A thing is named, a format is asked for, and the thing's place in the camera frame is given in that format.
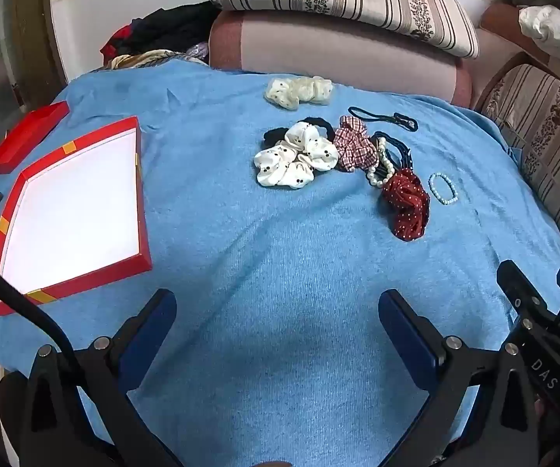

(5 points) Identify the striped floral sofa armrest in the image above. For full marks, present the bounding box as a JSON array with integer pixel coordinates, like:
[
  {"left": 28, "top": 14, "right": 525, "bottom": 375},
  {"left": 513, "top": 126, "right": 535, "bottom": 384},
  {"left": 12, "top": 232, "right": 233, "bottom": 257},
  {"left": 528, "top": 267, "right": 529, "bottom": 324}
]
[{"left": 474, "top": 63, "right": 560, "bottom": 278}]

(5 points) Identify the pink sofa cushion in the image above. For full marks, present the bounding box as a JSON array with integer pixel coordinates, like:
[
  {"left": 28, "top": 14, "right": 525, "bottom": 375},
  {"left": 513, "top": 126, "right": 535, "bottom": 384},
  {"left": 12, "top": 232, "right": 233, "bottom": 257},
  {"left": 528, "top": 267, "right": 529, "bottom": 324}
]
[{"left": 209, "top": 10, "right": 473, "bottom": 108}]

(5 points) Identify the red cloth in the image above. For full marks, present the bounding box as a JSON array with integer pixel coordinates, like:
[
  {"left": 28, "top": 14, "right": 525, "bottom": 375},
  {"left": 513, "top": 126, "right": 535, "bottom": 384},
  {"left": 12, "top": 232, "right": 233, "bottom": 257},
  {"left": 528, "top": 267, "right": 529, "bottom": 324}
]
[{"left": 101, "top": 26, "right": 133, "bottom": 59}]

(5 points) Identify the red box with white lining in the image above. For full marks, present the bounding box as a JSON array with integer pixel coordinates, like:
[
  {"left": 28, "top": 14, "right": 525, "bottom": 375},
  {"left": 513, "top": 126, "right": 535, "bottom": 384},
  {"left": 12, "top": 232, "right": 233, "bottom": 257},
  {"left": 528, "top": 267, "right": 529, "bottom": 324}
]
[{"left": 0, "top": 116, "right": 153, "bottom": 317}]

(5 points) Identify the cream scrunchie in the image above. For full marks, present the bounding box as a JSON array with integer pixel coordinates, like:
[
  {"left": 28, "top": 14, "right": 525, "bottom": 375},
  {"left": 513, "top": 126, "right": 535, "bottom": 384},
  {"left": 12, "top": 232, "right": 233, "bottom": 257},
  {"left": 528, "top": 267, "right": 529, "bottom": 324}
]
[{"left": 265, "top": 76, "right": 334, "bottom": 110}]

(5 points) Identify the brown sofa cushion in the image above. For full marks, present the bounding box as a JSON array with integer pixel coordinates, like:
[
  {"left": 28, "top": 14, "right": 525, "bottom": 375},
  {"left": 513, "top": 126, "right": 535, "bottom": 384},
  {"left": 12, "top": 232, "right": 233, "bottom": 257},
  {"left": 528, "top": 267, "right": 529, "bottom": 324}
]
[{"left": 479, "top": 4, "right": 553, "bottom": 66}]

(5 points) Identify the pale green bead bracelet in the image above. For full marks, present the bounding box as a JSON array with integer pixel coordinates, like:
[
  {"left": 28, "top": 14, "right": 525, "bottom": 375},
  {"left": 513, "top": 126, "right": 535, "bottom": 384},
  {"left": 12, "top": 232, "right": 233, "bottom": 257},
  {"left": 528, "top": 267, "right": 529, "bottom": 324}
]
[{"left": 428, "top": 172, "right": 458, "bottom": 206}]

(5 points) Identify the white plastic bag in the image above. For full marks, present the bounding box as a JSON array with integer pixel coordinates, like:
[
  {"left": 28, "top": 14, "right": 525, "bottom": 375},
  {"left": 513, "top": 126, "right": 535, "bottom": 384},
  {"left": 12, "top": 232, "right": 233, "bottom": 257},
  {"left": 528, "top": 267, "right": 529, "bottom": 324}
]
[{"left": 518, "top": 5, "right": 560, "bottom": 64}]

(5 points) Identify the thin dark knotted hair tie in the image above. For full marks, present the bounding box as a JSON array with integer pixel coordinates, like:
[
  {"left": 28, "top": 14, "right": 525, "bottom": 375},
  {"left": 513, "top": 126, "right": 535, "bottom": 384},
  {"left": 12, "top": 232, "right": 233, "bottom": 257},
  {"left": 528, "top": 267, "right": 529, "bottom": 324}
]
[{"left": 348, "top": 106, "right": 420, "bottom": 132}]

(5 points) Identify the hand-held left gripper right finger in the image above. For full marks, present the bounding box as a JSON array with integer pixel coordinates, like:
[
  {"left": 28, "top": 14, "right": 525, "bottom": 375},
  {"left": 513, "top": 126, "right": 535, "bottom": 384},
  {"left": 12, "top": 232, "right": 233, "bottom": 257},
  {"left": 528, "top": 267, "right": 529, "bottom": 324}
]
[{"left": 378, "top": 289, "right": 538, "bottom": 467}]

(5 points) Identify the red polka dot scrunchie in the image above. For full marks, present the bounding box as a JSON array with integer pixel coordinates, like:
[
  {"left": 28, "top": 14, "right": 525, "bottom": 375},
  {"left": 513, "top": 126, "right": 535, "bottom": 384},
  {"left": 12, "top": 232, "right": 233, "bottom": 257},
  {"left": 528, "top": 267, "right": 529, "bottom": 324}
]
[{"left": 382, "top": 168, "right": 431, "bottom": 242}]

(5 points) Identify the beige patterned scarf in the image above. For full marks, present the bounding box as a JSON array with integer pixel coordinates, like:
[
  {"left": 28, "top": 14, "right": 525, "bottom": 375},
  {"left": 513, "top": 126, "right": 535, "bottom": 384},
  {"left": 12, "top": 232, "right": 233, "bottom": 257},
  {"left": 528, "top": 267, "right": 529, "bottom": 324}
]
[{"left": 109, "top": 49, "right": 209, "bottom": 71}]

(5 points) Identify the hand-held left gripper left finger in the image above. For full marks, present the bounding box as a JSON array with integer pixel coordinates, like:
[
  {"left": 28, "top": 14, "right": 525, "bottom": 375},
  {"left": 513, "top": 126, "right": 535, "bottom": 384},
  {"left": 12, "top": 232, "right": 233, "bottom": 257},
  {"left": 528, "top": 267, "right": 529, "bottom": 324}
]
[{"left": 20, "top": 288, "right": 184, "bottom": 467}]

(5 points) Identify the black cloth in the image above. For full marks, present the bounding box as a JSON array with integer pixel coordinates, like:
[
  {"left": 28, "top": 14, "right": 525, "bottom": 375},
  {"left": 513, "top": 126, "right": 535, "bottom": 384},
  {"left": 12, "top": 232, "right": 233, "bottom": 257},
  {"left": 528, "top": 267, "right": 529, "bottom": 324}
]
[{"left": 127, "top": 1, "right": 222, "bottom": 55}]

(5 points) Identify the black wavy hair tie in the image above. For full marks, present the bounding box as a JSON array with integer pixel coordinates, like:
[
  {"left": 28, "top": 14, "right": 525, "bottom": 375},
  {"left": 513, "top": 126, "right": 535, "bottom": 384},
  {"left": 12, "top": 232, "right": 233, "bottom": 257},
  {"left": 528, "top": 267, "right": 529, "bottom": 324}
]
[{"left": 292, "top": 116, "right": 338, "bottom": 143}]

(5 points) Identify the blue blanket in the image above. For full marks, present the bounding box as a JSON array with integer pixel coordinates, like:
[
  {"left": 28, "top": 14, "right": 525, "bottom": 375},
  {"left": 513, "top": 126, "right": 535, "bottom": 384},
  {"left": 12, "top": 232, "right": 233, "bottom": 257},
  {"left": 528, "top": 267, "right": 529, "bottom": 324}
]
[{"left": 0, "top": 56, "right": 560, "bottom": 467}]

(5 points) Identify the red box lid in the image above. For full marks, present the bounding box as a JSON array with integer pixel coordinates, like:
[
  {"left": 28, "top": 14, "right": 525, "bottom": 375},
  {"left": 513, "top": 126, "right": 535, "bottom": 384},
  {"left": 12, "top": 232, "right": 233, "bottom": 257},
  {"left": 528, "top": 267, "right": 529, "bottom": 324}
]
[{"left": 0, "top": 100, "right": 70, "bottom": 175}]

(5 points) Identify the red plaid scrunchie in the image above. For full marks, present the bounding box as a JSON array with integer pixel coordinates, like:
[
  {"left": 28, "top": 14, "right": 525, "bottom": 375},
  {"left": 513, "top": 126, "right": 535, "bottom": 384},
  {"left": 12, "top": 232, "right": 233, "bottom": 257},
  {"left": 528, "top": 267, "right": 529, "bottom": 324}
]
[{"left": 333, "top": 115, "right": 379, "bottom": 172}]

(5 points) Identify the white pearl bracelet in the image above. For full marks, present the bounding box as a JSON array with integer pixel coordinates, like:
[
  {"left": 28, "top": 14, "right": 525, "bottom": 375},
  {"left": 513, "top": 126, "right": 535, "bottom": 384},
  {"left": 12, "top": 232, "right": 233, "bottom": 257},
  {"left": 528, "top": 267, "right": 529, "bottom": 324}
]
[{"left": 366, "top": 137, "right": 398, "bottom": 188}]

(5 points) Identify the navy hair tie bundle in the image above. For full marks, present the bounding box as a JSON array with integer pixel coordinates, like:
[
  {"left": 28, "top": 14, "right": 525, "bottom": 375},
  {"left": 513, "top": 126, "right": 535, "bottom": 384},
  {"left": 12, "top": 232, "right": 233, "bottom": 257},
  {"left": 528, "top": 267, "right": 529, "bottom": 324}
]
[{"left": 372, "top": 131, "right": 415, "bottom": 177}]

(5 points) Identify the white cherry print scrunchie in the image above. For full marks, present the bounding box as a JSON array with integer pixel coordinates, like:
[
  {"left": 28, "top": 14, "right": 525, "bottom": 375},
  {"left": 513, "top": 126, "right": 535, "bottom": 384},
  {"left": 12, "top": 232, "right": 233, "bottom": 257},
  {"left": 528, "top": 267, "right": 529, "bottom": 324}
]
[{"left": 254, "top": 121, "right": 340, "bottom": 190}]

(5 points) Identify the black cable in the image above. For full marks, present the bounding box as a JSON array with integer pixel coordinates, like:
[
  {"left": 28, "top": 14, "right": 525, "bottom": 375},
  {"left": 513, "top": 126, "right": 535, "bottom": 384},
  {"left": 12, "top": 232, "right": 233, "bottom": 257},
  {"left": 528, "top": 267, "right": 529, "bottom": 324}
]
[{"left": 0, "top": 246, "right": 86, "bottom": 390}]

